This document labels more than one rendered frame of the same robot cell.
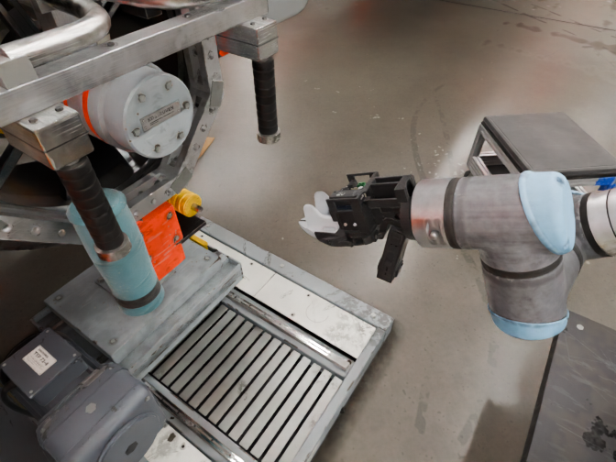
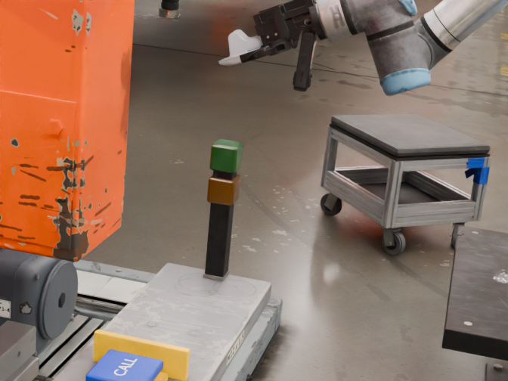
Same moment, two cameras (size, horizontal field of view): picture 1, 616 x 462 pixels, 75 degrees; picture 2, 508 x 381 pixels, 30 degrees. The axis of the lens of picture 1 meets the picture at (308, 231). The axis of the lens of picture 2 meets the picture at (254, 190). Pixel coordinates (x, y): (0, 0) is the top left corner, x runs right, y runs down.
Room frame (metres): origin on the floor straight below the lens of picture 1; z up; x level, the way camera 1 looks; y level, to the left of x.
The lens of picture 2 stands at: (-1.22, 0.58, 1.02)
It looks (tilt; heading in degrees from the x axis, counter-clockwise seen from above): 18 degrees down; 339
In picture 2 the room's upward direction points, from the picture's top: 6 degrees clockwise
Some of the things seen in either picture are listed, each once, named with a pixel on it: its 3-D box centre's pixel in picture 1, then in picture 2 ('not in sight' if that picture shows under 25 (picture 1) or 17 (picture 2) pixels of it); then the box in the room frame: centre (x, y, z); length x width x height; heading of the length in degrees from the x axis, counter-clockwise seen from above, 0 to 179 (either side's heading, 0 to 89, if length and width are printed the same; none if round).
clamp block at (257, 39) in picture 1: (246, 34); not in sight; (0.67, 0.10, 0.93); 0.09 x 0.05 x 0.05; 56
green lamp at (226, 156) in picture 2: not in sight; (226, 156); (0.03, 0.14, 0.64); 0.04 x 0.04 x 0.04; 56
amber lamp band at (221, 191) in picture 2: not in sight; (224, 188); (0.03, 0.14, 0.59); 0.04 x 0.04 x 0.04; 56
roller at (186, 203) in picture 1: (159, 188); not in sight; (0.80, 0.38, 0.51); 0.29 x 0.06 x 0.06; 56
